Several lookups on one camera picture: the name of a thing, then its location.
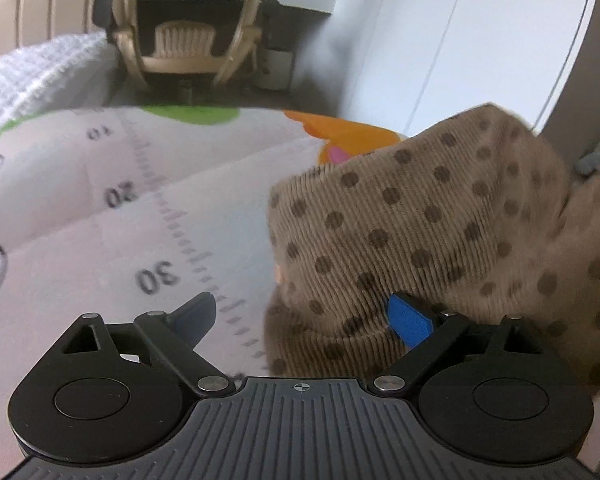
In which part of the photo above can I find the beige plastic chair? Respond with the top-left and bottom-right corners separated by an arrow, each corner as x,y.
92,0 -> 263,90

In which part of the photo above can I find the beige padded headboard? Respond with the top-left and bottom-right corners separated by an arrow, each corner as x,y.
0,0 -> 97,56

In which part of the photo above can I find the white wardrobe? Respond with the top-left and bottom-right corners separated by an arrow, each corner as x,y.
324,0 -> 600,141

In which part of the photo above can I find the cartoon print play mat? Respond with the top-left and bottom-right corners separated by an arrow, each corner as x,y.
0,106 -> 399,478

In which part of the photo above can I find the white quilted mattress cover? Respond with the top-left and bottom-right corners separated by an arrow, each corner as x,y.
0,32 -> 118,129

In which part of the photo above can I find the brown corduroy polka dot garment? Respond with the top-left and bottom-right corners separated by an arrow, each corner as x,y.
264,104 -> 600,393

